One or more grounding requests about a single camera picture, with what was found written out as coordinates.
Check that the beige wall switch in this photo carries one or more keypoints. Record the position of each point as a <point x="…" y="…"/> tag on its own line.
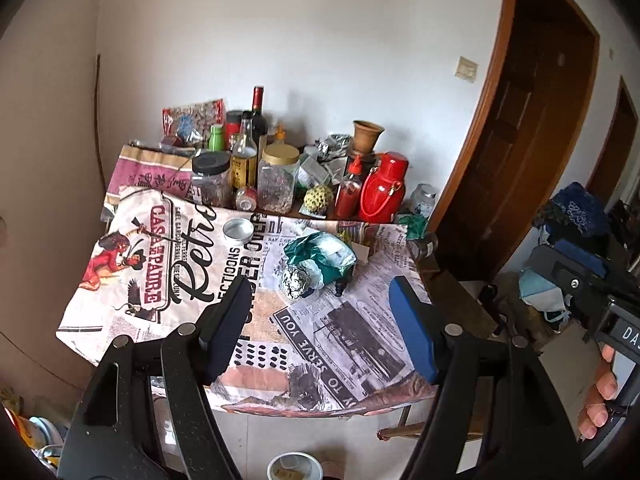
<point x="465" y="68"/>

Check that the small black object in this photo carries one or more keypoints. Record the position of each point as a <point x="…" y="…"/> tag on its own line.
<point x="340" y="288"/>

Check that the empty glass jar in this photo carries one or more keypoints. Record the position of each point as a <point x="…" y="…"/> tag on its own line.
<point x="424" y="201"/>

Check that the light blue face mask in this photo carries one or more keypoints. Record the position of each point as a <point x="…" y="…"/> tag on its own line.
<point x="542" y="292"/>

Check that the person's right hand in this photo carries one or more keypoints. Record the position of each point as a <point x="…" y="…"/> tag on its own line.
<point x="600" y="395"/>

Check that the crumpled foil ball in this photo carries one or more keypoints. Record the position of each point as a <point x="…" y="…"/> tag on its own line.
<point x="298" y="284"/>

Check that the plastic jar with black lid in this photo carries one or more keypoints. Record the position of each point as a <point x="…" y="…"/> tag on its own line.
<point x="211" y="180"/>

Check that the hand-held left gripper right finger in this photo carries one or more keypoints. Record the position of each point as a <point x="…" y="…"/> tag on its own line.
<point x="412" y="320"/>

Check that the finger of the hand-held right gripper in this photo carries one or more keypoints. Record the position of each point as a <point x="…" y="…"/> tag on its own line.
<point x="555" y="267"/>

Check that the dark glass cup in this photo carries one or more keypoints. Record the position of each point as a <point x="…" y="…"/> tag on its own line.
<point x="426" y="247"/>

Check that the small crumpled green bag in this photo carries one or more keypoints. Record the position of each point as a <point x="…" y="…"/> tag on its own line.
<point x="412" y="226"/>

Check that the plastic jar with gold lid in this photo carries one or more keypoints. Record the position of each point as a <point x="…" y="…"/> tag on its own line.
<point x="277" y="180"/>

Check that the red sauce squeeze bottle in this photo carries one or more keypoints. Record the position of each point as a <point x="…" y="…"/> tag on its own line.
<point x="347" y="195"/>

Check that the small green bottle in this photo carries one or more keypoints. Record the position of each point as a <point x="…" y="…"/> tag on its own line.
<point x="216" y="139"/>

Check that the wooden table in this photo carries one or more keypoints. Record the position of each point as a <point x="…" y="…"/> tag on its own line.
<point x="460" y="300"/>

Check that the clear bottle with yellow label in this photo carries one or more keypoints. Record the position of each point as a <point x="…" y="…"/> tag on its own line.
<point x="244" y="160"/>

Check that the pink printed paper bag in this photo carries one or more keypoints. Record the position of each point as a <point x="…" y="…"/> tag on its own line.
<point x="145" y="172"/>

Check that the clear plastic packaging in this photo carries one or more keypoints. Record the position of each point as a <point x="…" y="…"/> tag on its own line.
<point x="320" y="172"/>

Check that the printed newspaper-pattern tablecloth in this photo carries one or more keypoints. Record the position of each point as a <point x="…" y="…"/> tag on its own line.
<point x="165" y="260"/>

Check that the bottle with orange cap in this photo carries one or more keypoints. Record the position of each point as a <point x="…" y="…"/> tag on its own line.
<point x="279" y="136"/>

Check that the narrow brown wooden door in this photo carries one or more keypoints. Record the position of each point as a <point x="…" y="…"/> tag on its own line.
<point x="612" y="155"/>

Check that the yellow-green spiky ball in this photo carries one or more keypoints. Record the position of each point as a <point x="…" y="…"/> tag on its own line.
<point x="319" y="199"/>

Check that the brown clay pot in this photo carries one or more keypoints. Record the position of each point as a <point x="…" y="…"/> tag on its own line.
<point x="368" y="136"/>

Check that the green and white plastic bag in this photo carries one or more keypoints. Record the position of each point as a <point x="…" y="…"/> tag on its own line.
<point x="322" y="255"/>

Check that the blue patterned cloth pile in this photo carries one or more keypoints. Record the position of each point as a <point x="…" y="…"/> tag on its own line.
<point x="575" y="210"/>

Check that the white bowl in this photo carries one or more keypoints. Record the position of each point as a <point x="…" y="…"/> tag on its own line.
<point x="295" y="467"/>

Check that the dark wine bottle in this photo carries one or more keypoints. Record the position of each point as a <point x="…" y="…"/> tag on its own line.
<point x="259" y="120"/>

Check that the small jar with red cap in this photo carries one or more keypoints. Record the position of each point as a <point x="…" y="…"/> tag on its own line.
<point x="245" y="199"/>

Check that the crumpled silver foil bag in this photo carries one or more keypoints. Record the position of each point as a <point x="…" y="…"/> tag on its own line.
<point x="332" y="145"/>

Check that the red patterned snack packet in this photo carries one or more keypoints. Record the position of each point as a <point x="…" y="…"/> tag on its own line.
<point x="192" y="117"/>

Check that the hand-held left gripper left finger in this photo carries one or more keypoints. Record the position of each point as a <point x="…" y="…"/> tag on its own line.
<point x="235" y="310"/>

